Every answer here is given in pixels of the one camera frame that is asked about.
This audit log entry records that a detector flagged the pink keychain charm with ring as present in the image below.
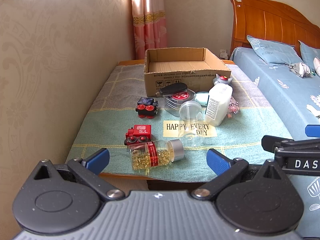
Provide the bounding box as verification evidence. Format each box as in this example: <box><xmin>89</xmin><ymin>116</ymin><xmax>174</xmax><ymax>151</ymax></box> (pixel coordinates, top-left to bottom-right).
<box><xmin>227</xmin><ymin>96</ymin><xmax>240</xmax><ymax>119</ymax></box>

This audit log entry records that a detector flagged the clear jar with lid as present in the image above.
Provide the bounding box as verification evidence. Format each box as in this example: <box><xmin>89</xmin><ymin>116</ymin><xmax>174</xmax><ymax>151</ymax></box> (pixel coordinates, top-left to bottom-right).
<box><xmin>178</xmin><ymin>101</ymin><xmax>204</xmax><ymax>148</ymax></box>

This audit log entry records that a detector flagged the red S.L toy train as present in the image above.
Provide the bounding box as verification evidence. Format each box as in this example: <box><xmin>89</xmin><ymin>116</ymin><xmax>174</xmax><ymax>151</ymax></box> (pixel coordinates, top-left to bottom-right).
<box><xmin>124</xmin><ymin>125</ymin><xmax>152</xmax><ymax>146</ymax></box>

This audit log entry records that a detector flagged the white medical cotton swab bottle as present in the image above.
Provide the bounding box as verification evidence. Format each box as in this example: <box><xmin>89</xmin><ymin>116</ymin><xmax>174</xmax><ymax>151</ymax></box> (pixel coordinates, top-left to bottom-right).
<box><xmin>204</xmin><ymin>83</ymin><xmax>233</xmax><ymax>127</ymax></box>

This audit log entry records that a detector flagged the light blue round case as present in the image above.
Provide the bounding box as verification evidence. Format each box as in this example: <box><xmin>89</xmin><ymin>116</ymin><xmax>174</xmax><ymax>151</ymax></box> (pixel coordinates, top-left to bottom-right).
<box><xmin>195</xmin><ymin>92</ymin><xmax>209</xmax><ymax>107</ymax></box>

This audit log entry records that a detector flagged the black red toy train car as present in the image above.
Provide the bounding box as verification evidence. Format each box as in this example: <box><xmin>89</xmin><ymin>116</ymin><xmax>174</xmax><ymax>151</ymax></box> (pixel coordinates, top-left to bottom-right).
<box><xmin>135</xmin><ymin>97</ymin><xmax>158</xmax><ymax>119</ymax></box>

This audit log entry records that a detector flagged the black glossy oval object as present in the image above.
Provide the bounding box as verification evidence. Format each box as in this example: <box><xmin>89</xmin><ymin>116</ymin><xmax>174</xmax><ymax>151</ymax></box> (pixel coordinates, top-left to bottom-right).
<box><xmin>155</xmin><ymin>82</ymin><xmax>188</xmax><ymax>98</ymax></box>

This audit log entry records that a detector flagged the grey monster figurine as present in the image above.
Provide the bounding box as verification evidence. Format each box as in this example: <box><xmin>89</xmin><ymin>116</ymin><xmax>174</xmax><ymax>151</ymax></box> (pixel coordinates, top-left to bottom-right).
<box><xmin>213</xmin><ymin>74</ymin><xmax>233</xmax><ymax>86</ymax></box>

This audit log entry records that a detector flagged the blue floral bed sheet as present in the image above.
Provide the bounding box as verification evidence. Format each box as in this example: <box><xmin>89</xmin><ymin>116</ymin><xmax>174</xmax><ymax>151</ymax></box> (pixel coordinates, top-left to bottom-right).
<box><xmin>231</xmin><ymin>47</ymin><xmax>319</xmax><ymax>237</ymax></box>

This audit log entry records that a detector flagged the crumpled grey cloth on bed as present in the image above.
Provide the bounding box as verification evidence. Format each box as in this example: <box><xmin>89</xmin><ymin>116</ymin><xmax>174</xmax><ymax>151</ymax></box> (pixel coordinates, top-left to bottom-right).
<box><xmin>289</xmin><ymin>62</ymin><xmax>315</xmax><ymax>78</ymax></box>

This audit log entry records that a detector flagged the green grey checked table cloth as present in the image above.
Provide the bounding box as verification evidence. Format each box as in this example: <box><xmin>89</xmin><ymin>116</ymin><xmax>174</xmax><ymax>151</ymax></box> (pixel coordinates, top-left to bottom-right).
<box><xmin>68</xmin><ymin>64</ymin><xmax>290</xmax><ymax>183</ymax></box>

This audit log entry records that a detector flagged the blue floral pillow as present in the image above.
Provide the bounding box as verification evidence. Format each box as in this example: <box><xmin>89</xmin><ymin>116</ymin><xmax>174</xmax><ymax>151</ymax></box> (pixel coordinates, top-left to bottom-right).
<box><xmin>247</xmin><ymin>35</ymin><xmax>303</xmax><ymax>65</ymax></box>

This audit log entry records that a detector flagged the open cardboard box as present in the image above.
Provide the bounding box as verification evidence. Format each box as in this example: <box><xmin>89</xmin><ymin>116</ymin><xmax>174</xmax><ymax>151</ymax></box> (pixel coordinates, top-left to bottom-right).
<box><xmin>144</xmin><ymin>47</ymin><xmax>231</xmax><ymax>97</ymax></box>

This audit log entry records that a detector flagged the wooden bed headboard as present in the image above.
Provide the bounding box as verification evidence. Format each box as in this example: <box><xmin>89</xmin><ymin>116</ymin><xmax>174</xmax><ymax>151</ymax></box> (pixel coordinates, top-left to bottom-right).
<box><xmin>230</xmin><ymin>0</ymin><xmax>319</xmax><ymax>54</ymax></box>

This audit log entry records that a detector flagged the pink curtain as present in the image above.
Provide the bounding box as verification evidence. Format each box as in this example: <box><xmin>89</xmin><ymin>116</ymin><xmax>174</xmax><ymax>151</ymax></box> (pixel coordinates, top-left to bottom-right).
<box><xmin>131</xmin><ymin>0</ymin><xmax>167</xmax><ymax>59</ymax></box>

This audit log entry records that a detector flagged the white wall socket with plug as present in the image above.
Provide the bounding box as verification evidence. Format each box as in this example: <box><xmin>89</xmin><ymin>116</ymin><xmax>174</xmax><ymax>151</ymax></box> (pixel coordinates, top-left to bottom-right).
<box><xmin>220</xmin><ymin>49</ymin><xmax>228</xmax><ymax>60</ymax></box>

